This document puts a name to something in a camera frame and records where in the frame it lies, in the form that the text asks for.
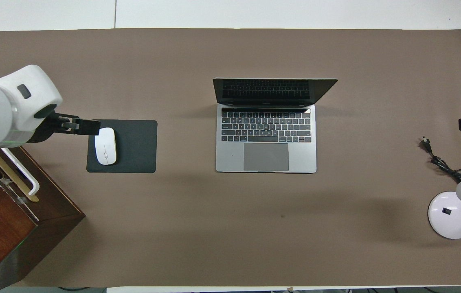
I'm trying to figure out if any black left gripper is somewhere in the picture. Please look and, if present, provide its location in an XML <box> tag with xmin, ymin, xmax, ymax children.
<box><xmin>26</xmin><ymin>112</ymin><xmax>101</xmax><ymax>144</ymax></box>

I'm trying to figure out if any silver laptop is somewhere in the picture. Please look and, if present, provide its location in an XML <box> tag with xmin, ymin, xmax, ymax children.
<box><xmin>213</xmin><ymin>78</ymin><xmax>338</xmax><ymax>174</ymax></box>

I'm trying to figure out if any white computer mouse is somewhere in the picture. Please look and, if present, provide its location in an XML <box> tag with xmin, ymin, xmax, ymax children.
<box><xmin>94</xmin><ymin>127</ymin><xmax>117</xmax><ymax>166</ymax></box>

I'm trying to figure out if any black mouse pad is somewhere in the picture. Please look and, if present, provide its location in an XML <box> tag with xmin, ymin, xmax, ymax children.
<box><xmin>86</xmin><ymin>119</ymin><xmax>158</xmax><ymax>174</ymax></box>

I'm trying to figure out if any white desk lamp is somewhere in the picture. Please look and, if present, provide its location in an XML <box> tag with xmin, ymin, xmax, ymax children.
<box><xmin>428</xmin><ymin>168</ymin><xmax>461</xmax><ymax>240</ymax></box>

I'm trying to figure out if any dark brown wooden box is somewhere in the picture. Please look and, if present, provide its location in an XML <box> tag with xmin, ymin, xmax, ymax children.
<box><xmin>0</xmin><ymin>146</ymin><xmax>86</xmax><ymax>292</ymax></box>

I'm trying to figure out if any brown table mat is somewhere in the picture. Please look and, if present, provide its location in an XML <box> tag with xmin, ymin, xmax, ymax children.
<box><xmin>0</xmin><ymin>28</ymin><xmax>461</xmax><ymax>287</ymax></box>

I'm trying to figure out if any black lamp power cable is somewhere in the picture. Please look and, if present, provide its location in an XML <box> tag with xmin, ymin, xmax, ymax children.
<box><xmin>420</xmin><ymin>137</ymin><xmax>461</xmax><ymax>184</ymax></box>

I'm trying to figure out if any white box handle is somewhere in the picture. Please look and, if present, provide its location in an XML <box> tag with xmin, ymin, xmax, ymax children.
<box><xmin>0</xmin><ymin>147</ymin><xmax>40</xmax><ymax>196</ymax></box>

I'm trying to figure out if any brass handle plate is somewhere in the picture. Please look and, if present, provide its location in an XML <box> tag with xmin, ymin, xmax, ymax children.
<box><xmin>0</xmin><ymin>155</ymin><xmax>40</xmax><ymax>203</ymax></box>

